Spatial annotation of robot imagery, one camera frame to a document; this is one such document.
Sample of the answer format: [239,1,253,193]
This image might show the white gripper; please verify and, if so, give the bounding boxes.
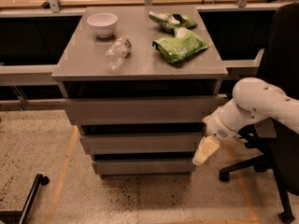
[192,110,239,166]

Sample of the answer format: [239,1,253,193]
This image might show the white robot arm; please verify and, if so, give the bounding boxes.
[192,77,299,165]

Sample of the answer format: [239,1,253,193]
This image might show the grey top drawer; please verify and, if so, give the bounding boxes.
[64,94,227,125]

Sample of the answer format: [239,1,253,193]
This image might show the grey drawer cabinet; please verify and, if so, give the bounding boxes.
[52,7,227,176]

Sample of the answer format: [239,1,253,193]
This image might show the black office chair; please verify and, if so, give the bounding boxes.
[219,3,299,224]

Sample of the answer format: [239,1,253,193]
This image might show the green chip bag front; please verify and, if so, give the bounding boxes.
[152,27,209,63]

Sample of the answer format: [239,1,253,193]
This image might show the green chip bag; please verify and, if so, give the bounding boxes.
[149,11,197,32]
[152,27,209,63]

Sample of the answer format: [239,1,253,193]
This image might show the clear plastic bottle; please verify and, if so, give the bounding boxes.
[104,35,132,71]

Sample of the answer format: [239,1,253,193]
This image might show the green chip bag back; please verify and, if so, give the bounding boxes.
[149,11,197,32]

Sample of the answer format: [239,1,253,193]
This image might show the white bowl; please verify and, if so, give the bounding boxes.
[87,13,119,37]

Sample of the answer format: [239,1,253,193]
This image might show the black wheeled stand leg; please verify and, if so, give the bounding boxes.
[0,174,50,224]

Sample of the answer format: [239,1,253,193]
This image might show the grey metal railing frame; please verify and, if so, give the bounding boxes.
[1,3,282,101]

